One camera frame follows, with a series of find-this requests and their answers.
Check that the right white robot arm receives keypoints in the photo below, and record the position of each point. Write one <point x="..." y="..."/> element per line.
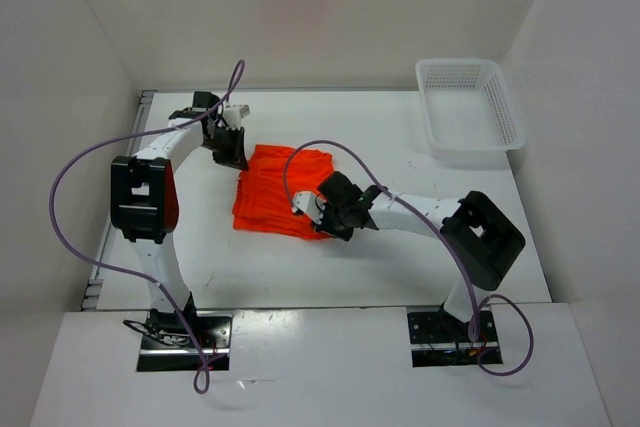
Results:
<point x="482" y="241"/>

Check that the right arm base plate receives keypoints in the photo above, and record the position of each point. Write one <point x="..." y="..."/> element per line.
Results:
<point x="439" y="340"/>

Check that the white plastic basket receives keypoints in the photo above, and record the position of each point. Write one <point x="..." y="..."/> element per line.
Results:
<point x="469" y="111"/>

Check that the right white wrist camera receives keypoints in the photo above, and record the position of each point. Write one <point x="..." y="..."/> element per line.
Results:
<point x="310" y="205"/>

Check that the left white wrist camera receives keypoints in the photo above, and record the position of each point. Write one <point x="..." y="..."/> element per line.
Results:
<point x="233" y="116"/>

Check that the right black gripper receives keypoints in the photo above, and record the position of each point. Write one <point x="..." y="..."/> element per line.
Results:
<point x="325" y="227"/>

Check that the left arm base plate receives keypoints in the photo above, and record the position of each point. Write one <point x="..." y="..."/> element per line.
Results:
<point x="175" y="352"/>

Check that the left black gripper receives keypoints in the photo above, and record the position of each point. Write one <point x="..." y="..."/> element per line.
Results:
<point x="235" y="157"/>

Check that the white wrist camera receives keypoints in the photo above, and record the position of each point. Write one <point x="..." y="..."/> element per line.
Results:
<point x="310" y="205"/>
<point x="233" y="116"/>

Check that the orange mesh shorts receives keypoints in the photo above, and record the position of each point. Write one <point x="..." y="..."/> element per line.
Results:
<point x="261" y="203"/>

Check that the aluminium table edge rail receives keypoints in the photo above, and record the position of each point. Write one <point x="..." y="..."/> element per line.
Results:
<point x="95" y="282"/>

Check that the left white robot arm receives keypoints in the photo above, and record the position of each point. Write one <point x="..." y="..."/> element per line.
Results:
<point x="144" y="204"/>

